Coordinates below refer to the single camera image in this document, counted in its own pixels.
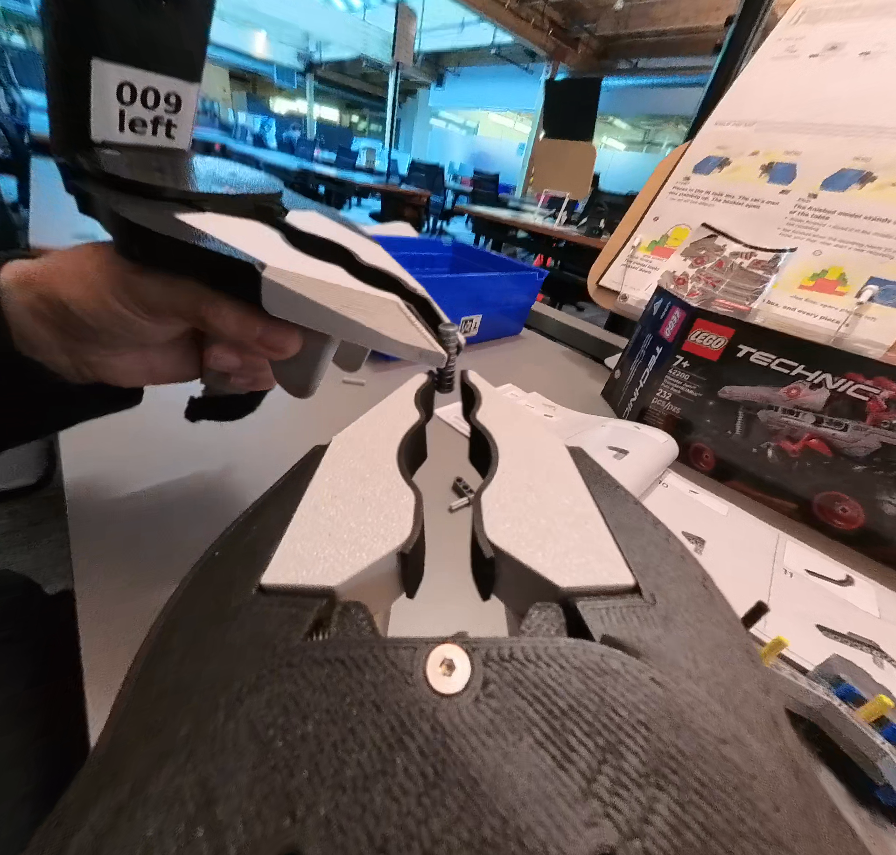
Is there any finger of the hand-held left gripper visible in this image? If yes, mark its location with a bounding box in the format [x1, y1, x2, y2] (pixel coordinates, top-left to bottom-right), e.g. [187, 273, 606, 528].
[175, 211, 450, 366]
[283, 209, 466, 352]

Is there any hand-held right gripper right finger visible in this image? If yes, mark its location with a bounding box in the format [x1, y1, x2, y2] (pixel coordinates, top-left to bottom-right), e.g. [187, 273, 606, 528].
[462, 370, 638, 633]

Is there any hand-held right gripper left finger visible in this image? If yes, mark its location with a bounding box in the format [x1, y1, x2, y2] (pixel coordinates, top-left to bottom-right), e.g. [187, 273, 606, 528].
[260, 372, 429, 633]

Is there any toy shock absorber with spring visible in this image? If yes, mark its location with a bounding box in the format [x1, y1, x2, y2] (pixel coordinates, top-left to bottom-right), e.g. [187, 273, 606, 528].
[430, 322, 467, 395]

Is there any person's left forearm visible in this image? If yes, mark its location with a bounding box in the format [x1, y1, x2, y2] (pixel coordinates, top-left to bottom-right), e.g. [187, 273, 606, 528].
[0, 347, 146, 451]

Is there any grey desk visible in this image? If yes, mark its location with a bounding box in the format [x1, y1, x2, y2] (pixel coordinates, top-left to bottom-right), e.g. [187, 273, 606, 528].
[59, 305, 896, 751]

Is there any person's left hand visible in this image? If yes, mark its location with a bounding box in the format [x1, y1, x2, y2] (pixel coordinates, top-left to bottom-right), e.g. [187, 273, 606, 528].
[0, 241, 304, 392]

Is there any long wooden table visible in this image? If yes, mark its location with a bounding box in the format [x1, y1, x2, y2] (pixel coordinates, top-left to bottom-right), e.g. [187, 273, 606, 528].
[454, 203, 611, 252]
[301, 165, 433, 220]

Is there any blue plastic bin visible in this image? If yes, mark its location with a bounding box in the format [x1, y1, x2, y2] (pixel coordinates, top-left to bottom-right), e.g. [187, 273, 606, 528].
[371, 234, 551, 363]

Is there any open instruction booklet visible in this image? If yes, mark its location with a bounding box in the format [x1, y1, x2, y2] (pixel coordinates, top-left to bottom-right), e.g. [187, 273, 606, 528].
[434, 379, 896, 688]

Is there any brown cardboard sheet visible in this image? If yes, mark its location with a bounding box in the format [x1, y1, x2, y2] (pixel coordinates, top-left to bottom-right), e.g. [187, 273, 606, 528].
[525, 139, 598, 202]

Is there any black square panel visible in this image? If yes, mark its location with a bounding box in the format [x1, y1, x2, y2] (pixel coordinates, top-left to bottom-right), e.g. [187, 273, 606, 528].
[542, 77, 603, 142]

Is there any toy building set box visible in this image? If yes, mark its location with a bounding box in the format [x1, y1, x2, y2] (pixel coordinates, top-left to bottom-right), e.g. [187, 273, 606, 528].
[601, 287, 896, 570]

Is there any clear bag of sticker sheets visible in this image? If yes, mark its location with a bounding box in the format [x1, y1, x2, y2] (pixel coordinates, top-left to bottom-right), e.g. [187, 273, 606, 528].
[658, 223, 797, 314]

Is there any person's dark clothing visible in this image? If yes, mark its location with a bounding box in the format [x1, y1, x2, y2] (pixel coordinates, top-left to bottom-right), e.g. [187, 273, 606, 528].
[0, 567, 92, 855]

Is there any partly built toy brick assembly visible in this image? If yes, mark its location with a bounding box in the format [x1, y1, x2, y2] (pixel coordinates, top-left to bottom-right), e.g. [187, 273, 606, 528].
[741, 602, 896, 813]

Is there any black steel column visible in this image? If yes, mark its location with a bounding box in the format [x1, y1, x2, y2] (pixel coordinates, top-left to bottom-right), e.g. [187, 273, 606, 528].
[689, 0, 795, 143]

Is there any white instruction poster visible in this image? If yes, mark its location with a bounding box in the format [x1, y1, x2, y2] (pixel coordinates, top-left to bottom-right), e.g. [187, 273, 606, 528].
[598, 0, 896, 360]

